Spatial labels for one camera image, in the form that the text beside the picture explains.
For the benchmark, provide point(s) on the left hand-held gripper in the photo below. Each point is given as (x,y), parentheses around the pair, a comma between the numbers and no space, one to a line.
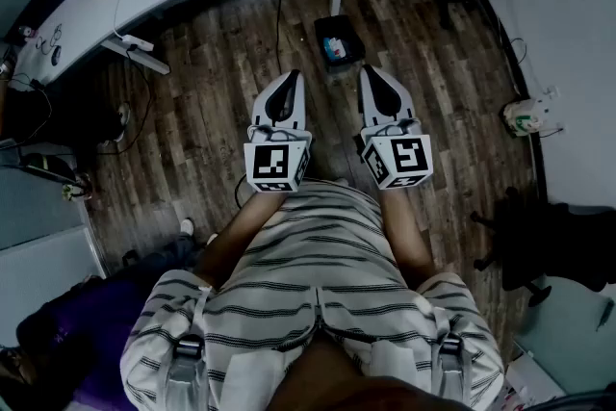
(269,161)

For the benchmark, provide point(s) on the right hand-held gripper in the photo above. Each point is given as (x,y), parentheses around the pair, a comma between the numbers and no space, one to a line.
(409,156)

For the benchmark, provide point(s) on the black bin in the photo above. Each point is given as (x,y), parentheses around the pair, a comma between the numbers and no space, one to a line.
(354,38)

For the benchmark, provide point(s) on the person's left forearm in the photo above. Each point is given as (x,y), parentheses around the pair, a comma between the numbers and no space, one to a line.
(240,236)

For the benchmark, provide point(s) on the person's right forearm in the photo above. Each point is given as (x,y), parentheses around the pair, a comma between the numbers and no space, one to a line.
(406,236)

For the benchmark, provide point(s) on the white plastic bag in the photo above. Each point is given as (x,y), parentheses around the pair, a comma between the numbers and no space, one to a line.
(524,118)

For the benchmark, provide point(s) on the person's striped shirt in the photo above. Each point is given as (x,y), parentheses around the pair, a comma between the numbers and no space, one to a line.
(313,264)

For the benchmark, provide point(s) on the white floor power strip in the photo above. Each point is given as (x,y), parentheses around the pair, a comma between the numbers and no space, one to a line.
(139,44)

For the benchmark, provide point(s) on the black office chair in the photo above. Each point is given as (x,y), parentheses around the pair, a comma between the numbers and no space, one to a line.
(539,245)

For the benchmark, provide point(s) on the white desk with stickers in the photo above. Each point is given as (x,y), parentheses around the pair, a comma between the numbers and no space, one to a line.
(82,24)

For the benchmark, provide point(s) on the black oval gadget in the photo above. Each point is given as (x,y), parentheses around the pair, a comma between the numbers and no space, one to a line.
(56,55)

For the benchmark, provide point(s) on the grey desk divider panel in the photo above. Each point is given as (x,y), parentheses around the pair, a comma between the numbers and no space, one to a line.
(45,0)

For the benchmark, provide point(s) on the light grey side desk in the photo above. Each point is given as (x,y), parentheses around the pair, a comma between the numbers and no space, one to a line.
(568,341)

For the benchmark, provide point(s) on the dark pen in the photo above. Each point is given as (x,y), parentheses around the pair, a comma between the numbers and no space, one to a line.
(604,315)

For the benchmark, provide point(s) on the printed cardboard box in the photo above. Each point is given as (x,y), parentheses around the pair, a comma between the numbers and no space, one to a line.
(524,380)

